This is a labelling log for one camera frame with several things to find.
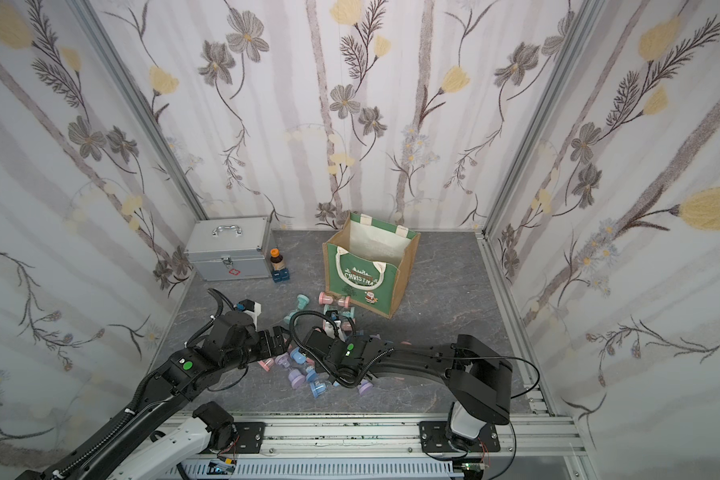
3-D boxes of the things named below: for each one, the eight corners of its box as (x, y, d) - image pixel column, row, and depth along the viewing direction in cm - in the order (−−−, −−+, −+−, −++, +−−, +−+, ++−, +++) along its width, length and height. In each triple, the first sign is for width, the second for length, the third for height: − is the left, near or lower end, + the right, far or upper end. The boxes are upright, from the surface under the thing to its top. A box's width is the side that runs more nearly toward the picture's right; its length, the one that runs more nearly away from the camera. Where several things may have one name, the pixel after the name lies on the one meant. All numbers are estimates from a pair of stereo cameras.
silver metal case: (202, 283, 107) (180, 253, 94) (217, 247, 118) (199, 217, 105) (270, 283, 107) (258, 254, 94) (279, 248, 118) (269, 217, 105)
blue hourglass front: (315, 400, 82) (313, 396, 79) (301, 378, 86) (299, 373, 83) (328, 390, 84) (327, 386, 81) (313, 368, 88) (311, 364, 84)
